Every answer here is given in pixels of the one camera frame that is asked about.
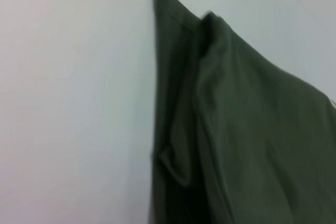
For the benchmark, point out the dark green t-shirt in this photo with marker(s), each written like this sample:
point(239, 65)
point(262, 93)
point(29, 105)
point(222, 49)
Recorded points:
point(249, 129)

